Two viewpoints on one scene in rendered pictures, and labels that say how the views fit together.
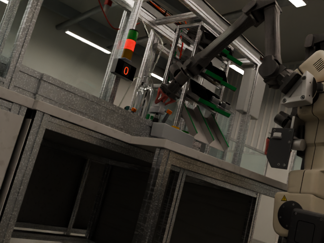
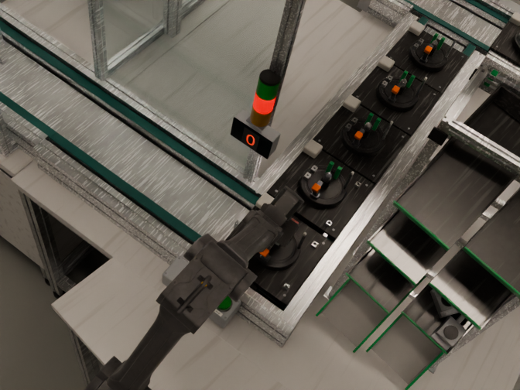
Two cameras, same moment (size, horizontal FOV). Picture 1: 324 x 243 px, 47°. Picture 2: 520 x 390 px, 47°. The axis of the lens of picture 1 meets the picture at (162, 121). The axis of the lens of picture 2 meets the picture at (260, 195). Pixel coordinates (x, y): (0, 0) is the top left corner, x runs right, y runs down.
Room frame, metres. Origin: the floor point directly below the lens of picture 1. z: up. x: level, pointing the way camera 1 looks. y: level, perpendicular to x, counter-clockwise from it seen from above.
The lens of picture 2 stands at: (1.42, -0.67, 2.43)
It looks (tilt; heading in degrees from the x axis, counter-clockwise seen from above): 57 degrees down; 67
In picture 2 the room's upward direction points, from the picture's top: 17 degrees clockwise
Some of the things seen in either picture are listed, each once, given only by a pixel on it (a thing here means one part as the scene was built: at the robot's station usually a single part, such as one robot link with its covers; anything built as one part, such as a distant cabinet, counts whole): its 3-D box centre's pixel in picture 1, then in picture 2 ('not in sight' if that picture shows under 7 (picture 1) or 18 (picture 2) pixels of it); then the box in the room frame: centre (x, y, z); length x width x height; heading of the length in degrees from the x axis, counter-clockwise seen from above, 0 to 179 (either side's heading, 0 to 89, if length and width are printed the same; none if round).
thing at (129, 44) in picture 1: (129, 46); (264, 100); (1.77, 0.25, 1.34); 0.05 x 0.05 x 0.05
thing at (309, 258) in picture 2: not in sight; (274, 248); (1.82, 0.03, 0.96); 0.24 x 0.24 x 0.02; 46
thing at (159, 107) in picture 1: (156, 106); not in sight; (1.82, 0.04, 1.08); 0.08 x 0.04 x 0.07; 47
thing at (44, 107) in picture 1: (92, 143); (342, 171); (2.13, 0.35, 0.85); 1.50 x 1.41 x 0.03; 136
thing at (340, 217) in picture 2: not in sight; (326, 179); (2.00, 0.22, 1.01); 0.24 x 0.24 x 0.13; 46
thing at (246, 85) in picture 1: (243, 129); not in sight; (3.45, -0.76, 1.43); 0.30 x 0.09 x 1.13; 136
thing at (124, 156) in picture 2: not in sight; (193, 193); (1.62, 0.26, 0.91); 0.84 x 0.28 x 0.10; 136
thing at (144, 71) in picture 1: (142, 80); not in sight; (3.15, 0.25, 1.56); 0.09 x 0.04 x 1.39; 136
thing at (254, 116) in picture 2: (127, 55); (261, 113); (1.77, 0.25, 1.29); 0.05 x 0.05 x 0.05
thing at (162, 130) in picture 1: (172, 136); (200, 292); (1.61, -0.06, 0.93); 0.21 x 0.07 x 0.06; 136
